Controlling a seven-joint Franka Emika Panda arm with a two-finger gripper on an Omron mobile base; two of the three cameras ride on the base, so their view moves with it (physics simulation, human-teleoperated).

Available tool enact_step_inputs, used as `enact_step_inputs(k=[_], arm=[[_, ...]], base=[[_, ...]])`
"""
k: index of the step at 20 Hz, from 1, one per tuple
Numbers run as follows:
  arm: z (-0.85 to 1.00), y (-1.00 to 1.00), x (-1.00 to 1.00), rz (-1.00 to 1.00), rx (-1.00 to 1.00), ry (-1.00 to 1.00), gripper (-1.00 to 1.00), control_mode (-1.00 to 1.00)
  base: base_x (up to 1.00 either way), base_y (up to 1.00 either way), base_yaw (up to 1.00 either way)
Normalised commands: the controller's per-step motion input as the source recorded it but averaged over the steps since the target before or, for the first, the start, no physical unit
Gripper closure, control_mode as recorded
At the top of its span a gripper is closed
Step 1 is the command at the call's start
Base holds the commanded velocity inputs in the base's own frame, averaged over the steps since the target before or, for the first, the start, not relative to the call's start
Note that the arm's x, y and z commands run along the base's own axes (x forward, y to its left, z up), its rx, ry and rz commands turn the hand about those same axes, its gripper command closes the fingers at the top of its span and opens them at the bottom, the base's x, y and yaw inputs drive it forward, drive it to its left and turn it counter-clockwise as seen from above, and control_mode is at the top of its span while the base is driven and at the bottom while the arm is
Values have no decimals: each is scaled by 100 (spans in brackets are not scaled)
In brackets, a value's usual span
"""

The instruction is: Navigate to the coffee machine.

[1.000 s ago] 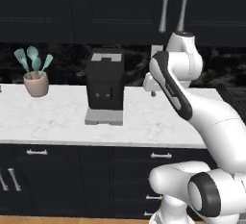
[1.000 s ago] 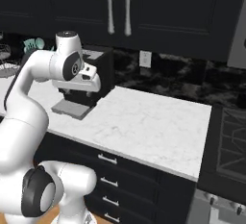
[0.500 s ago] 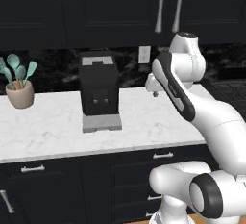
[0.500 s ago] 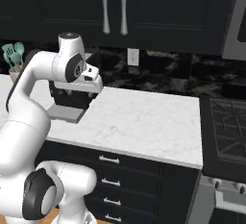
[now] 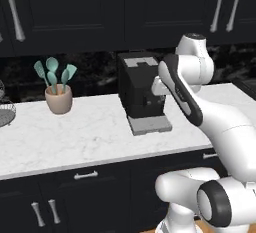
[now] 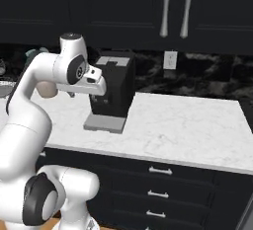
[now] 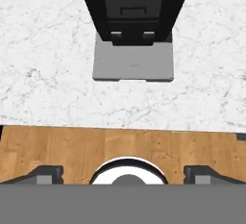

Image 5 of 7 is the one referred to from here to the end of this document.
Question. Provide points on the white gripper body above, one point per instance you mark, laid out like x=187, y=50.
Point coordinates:
x=158, y=87

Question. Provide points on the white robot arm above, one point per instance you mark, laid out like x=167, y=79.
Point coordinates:
x=233, y=133

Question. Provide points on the black coffee machine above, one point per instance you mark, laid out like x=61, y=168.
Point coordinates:
x=140, y=90

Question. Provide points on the black drawer front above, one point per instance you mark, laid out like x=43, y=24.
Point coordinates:
x=110, y=178
x=166, y=163

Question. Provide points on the beige utensil pot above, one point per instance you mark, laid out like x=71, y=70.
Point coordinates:
x=59, y=102

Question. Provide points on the small teal spoon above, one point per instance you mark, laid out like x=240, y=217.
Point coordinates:
x=52, y=80

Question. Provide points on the large teal spoon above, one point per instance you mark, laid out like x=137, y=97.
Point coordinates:
x=52, y=64

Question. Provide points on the teal slotted spatula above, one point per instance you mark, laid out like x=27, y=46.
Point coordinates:
x=40, y=68

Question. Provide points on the black base cupboard door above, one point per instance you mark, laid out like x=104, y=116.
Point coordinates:
x=16, y=210
x=96, y=210
x=143, y=210

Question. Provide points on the black wall cupboard door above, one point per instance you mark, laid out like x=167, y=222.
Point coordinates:
x=249, y=7
x=73, y=10
x=166, y=7

